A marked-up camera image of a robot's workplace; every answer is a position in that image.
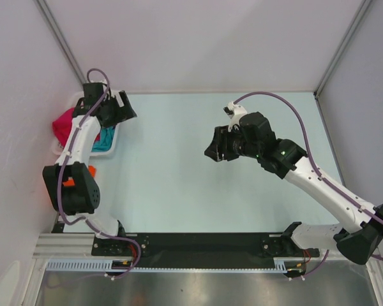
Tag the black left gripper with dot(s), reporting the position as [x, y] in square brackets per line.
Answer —
[124, 113]

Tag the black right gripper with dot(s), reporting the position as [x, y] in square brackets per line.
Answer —
[219, 144]

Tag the white plastic laundry basket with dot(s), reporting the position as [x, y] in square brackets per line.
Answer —
[56, 147]

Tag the red t shirt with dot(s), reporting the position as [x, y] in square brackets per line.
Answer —
[62, 126]

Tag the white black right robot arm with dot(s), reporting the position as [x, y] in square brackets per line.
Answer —
[359, 228]

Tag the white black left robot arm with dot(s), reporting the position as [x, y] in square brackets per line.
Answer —
[85, 129]

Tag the teal t shirt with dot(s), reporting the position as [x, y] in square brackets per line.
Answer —
[104, 140]

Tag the orange folded t shirt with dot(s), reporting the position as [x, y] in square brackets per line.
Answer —
[92, 170]

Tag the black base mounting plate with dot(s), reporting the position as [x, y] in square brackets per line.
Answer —
[213, 250]

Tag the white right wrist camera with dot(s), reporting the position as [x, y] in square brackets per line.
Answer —
[235, 113]

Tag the white slotted cable duct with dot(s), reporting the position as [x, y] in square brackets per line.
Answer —
[105, 265]

